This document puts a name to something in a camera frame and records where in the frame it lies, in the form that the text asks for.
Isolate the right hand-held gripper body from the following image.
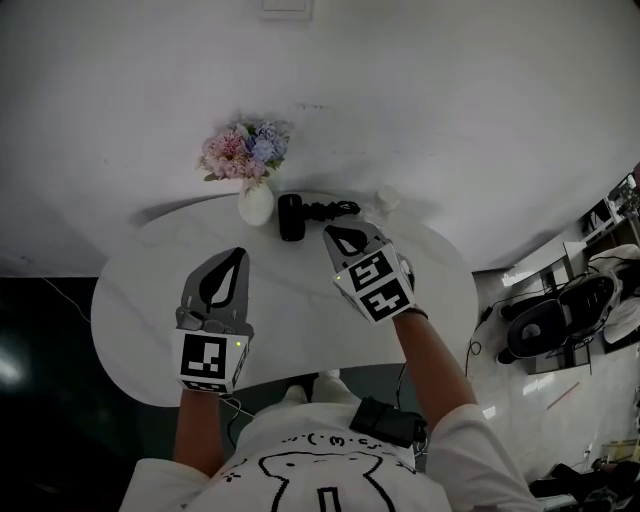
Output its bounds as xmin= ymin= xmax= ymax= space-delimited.
xmin=333 ymin=240 xmax=418 ymax=326

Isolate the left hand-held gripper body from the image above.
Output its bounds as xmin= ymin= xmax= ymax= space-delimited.
xmin=173 ymin=298 xmax=255 ymax=396

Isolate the black hair dryer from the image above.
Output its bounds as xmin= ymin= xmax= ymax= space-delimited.
xmin=277 ymin=193 xmax=363 ymax=243

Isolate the white oval table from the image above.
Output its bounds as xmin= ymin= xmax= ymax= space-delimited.
xmin=90 ymin=189 xmax=481 ymax=407

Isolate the person's right forearm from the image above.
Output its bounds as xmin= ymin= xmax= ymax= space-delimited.
xmin=392 ymin=312 xmax=479 ymax=436

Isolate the person's left forearm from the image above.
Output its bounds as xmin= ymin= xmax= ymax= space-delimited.
xmin=173 ymin=389 xmax=226 ymax=479

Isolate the white ceramic vase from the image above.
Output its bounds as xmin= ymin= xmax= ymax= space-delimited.
xmin=237 ymin=179 xmax=276 ymax=227

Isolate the person's right leg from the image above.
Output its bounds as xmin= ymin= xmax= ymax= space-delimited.
xmin=312 ymin=369 xmax=361 ymax=406

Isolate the black waist pouch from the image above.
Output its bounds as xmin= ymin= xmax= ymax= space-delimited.
xmin=348 ymin=396 xmax=429 ymax=449

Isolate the pink and blue flower bouquet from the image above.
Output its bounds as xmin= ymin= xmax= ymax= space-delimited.
xmin=198 ymin=118 xmax=292 ymax=189

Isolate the black office chair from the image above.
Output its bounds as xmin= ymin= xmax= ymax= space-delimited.
xmin=497 ymin=297 xmax=569 ymax=366

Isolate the person's white printed t-shirt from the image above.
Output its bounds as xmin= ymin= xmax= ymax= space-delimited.
xmin=118 ymin=402 xmax=544 ymax=512

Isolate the thin red rod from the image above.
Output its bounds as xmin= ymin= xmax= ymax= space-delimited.
xmin=546 ymin=381 xmax=582 ymax=411

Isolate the white shelf unit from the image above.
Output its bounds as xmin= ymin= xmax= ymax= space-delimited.
xmin=579 ymin=172 xmax=640 ymax=242

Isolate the black floor cable with adapter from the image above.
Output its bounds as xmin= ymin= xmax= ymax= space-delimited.
xmin=466 ymin=293 xmax=512 ymax=357

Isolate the thin white floor cable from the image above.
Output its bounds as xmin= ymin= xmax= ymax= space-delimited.
xmin=42 ymin=276 xmax=94 ymax=325

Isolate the white wall switch plate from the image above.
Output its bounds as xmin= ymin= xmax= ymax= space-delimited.
xmin=259 ymin=0 xmax=314 ymax=21

